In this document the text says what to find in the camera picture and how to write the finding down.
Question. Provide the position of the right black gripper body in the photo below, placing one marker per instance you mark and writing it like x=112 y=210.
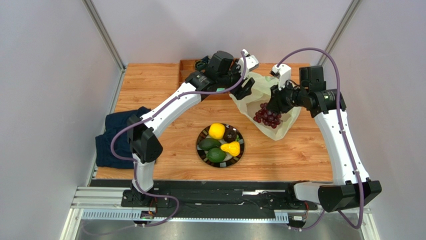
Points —
x=275 y=104

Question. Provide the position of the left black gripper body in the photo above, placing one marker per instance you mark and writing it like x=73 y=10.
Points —
x=231 y=80

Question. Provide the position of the pale green plastic bag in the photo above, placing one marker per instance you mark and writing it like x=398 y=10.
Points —
x=260 y=93

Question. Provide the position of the red fake grape bunch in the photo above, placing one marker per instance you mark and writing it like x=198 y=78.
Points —
x=267 y=117

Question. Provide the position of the yellow fake lemon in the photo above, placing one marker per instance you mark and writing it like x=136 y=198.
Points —
x=217 y=131

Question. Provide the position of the yellow fake pepper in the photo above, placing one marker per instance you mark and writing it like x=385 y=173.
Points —
x=232 y=148

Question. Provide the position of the green fake avocado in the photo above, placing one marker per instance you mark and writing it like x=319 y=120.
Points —
x=208 y=144

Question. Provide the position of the green fake lime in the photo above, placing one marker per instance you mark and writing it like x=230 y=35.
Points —
x=216 y=155

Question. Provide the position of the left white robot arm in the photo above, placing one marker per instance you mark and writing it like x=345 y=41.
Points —
x=144 y=132

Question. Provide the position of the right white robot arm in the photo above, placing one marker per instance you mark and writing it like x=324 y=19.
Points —
x=351 y=185

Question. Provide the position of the dark rolled sock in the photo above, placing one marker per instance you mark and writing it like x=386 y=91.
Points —
x=201 y=64

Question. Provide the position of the wooden compartment tray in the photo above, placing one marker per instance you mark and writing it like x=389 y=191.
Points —
x=186 y=67

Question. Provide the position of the black rimmed ceramic plate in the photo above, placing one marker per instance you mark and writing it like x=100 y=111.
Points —
x=230 y=160

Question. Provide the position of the dark blue cloth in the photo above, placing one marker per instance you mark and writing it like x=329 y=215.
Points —
x=114 y=123

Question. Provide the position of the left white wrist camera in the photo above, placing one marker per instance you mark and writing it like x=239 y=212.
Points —
x=251 y=63

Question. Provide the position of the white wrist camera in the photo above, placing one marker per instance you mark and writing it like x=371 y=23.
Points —
x=251 y=63
x=283 y=73

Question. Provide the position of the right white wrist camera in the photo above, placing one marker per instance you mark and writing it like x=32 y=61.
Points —
x=283 y=73

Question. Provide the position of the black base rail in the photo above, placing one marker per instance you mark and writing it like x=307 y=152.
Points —
x=217 y=199

